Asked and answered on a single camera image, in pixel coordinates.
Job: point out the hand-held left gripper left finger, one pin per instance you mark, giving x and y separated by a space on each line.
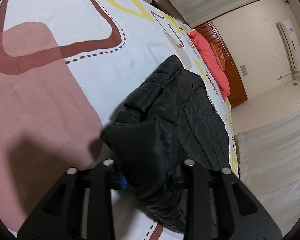
122 182

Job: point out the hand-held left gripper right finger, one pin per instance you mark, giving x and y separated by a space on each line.
182 177

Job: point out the black puffer jacket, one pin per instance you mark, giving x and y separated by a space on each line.
175 115

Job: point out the patterned white bed sheet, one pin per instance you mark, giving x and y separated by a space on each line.
52 92

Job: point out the brown wooden headboard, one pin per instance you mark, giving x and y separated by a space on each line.
230 70

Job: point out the coral red pillow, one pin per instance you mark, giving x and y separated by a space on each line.
210 55

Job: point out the orange cushion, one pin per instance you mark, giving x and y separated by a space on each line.
219 56

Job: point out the white air conditioner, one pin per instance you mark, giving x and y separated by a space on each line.
291 45

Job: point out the dark wooden nightstand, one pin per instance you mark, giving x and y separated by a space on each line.
157 5

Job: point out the wall switch panel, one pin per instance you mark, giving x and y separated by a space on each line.
244 70

